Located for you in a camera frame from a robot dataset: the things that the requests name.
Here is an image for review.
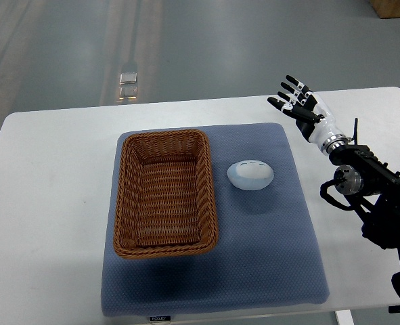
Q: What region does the white robotic hand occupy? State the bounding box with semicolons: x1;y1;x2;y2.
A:
267;74;343;150

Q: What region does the metal floor socket plate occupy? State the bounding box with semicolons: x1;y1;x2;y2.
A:
118;72;137;100

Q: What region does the blue white plush toy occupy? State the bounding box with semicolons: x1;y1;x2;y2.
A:
227;160;274;191

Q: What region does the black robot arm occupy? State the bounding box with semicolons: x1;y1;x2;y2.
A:
267;75;400;313

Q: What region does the wooden box corner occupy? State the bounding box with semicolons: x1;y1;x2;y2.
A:
369;0;400;19

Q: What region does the blue quilted mat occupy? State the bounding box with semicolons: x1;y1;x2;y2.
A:
101;123;329;317

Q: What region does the brown wicker basket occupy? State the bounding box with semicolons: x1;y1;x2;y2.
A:
113;129;219;259

